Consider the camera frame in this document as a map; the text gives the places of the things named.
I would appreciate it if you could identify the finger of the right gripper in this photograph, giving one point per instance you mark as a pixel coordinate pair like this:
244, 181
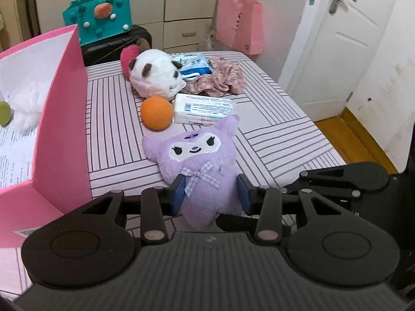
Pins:
350, 181

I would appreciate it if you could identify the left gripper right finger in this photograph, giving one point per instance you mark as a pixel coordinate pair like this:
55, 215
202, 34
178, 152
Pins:
266, 202

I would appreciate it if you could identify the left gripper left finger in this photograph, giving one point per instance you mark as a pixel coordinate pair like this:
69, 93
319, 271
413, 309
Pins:
156, 203

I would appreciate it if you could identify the purple plush toy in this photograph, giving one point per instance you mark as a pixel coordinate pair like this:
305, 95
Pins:
207, 158

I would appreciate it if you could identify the white mesh bath sponge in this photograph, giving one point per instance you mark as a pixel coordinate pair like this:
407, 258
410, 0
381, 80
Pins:
27, 103

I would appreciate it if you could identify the green soft ball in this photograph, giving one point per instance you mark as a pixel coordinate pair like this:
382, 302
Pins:
6, 113

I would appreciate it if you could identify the orange ball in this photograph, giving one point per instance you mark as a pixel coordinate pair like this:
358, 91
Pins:
156, 113

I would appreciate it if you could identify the pink storage box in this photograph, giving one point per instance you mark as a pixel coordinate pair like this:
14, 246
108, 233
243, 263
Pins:
60, 176

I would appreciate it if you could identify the white wet wipes pack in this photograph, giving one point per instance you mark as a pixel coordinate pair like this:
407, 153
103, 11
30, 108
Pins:
200, 110

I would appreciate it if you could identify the white panda plush toy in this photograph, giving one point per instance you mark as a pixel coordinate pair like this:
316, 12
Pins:
151, 72

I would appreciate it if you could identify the pink floral cloth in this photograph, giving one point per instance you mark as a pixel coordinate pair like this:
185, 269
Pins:
226, 77

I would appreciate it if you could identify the blue white tissue pack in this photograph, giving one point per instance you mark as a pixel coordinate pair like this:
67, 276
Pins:
193, 65

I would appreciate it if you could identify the black suitcase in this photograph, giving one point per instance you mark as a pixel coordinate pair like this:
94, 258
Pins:
109, 49

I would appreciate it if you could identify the white door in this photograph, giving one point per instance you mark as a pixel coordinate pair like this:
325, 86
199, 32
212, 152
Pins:
334, 45

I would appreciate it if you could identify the pink paper bag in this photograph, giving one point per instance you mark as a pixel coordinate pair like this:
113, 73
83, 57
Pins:
239, 25

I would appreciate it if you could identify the beige wardrobe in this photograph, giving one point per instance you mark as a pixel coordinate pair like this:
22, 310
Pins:
175, 25

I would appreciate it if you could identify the teal tote bag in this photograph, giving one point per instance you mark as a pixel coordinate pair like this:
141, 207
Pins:
98, 19

